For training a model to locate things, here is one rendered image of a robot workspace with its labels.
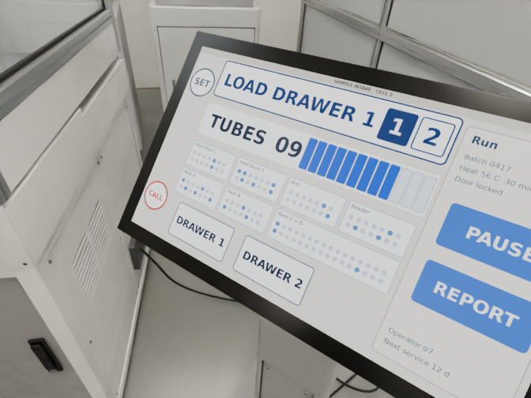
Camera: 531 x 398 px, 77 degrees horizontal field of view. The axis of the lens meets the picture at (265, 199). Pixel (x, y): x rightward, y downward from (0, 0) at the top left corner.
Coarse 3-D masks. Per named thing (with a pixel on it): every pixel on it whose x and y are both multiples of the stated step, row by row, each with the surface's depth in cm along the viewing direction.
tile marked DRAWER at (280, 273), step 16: (256, 240) 40; (240, 256) 41; (256, 256) 40; (272, 256) 39; (288, 256) 38; (240, 272) 40; (256, 272) 40; (272, 272) 39; (288, 272) 38; (304, 272) 37; (272, 288) 39; (288, 288) 38; (304, 288) 37
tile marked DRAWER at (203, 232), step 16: (176, 208) 45; (192, 208) 44; (176, 224) 45; (192, 224) 44; (208, 224) 43; (224, 224) 42; (192, 240) 44; (208, 240) 43; (224, 240) 42; (208, 256) 43
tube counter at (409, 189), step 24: (288, 144) 40; (312, 144) 39; (336, 144) 38; (312, 168) 39; (336, 168) 38; (360, 168) 37; (384, 168) 36; (408, 168) 35; (360, 192) 36; (384, 192) 35; (408, 192) 34; (432, 192) 34
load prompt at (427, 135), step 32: (224, 64) 46; (224, 96) 45; (256, 96) 43; (288, 96) 41; (320, 96) 40; (352, 96) 38; (320, 128) 39; (352, 128) 38; (384, 128) 36; (416, 128) 35; (448, 128) 34
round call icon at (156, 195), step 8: (152, 176) 48; (152, 184) 48; (160, 184) 47; (168, 184) 46; (144, 192) 48; (152, 192) 47; (160, 192) 47; (168, 192) 46; (144, 200) 48; (152, 200) 47; (160, 200) 47; (152, 208) 47; (160, 208) 46
